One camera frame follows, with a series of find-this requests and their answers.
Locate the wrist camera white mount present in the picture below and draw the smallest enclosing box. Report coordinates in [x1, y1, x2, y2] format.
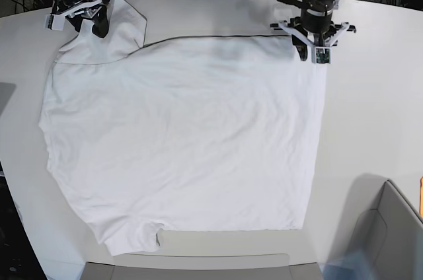
[270, 17, 357, 65]
[45, 0, 110, 31]

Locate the grey box at right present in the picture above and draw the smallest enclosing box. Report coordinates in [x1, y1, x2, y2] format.
[351, 180, 422, 279]

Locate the white T-shirt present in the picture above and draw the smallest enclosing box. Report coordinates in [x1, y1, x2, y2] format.
[39, 0, 327, 256]

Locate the grey tray at bottom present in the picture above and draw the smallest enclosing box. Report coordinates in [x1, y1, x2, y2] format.
[81, 254, 323, 279]

